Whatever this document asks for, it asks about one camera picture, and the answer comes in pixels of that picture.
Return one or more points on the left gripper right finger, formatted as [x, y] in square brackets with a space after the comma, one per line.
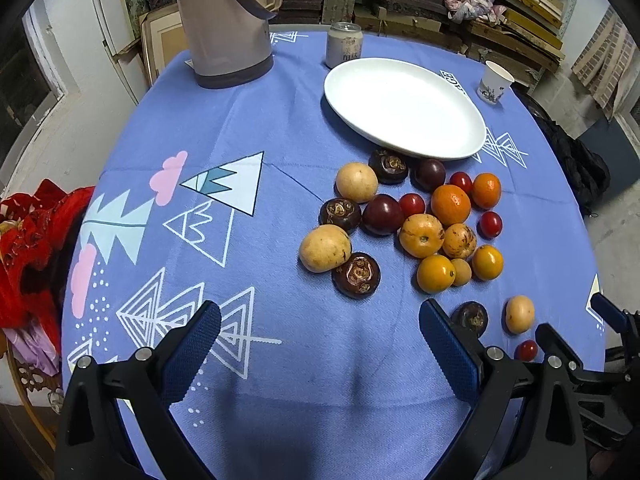
[545, 441]

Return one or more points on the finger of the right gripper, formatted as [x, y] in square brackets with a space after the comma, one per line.
[553, 344]
[617, 319]

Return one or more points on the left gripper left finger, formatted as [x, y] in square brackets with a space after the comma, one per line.
[93, 442]

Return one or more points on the tan round fruit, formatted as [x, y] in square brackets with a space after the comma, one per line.
[356, 181]
[519, 314]
[325, 248]

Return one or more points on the dark water chestnut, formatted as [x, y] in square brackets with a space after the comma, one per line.
[341, 212]
[358, 277]
[472, 315]
[389, 167]

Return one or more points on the yellow orange fruit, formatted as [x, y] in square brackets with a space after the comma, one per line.
[435, 274]
[487, 263]

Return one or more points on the small orange tangerine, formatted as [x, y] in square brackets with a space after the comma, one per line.
[486, 191]

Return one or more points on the dark water chestnut top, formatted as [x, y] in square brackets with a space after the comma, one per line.
[389, 167]

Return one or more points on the small tan longan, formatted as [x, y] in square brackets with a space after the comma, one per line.
[463, 272]

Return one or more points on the streaked yellow pepino small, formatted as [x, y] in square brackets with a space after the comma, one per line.
[460, 241]

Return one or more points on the streaked yellow pepino large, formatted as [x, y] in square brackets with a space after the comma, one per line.
[421, 235]

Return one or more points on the large orange tangerine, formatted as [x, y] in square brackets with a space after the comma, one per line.
[450, 204]

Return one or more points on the red cloth pile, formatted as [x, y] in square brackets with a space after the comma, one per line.
[38, 235]

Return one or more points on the dark purple plum upper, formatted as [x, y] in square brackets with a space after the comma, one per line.
[429, 174]

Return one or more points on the dark purple plum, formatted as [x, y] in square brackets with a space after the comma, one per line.
[383, 215]
[429, 174]

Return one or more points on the dark purple plum left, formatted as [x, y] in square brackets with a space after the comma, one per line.
[383, 215]

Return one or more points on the white paper cup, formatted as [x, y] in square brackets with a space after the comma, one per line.
[494, 82]

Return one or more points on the blue patterned tablecloth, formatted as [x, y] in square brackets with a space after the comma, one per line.
[207, 196]

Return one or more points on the white oval plate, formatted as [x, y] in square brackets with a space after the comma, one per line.
[405, 107]

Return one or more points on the pink white cloth bundle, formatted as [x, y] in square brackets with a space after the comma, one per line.
[486, 11]

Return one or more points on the white drink can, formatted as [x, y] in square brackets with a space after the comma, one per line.
[343, 43]

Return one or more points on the beige thermos jug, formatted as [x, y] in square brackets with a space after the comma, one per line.
[228, 40]

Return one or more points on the wooden shelf with boards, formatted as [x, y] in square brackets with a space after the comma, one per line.
[523, 36]

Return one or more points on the window frame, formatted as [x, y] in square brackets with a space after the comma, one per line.
[34, 77]

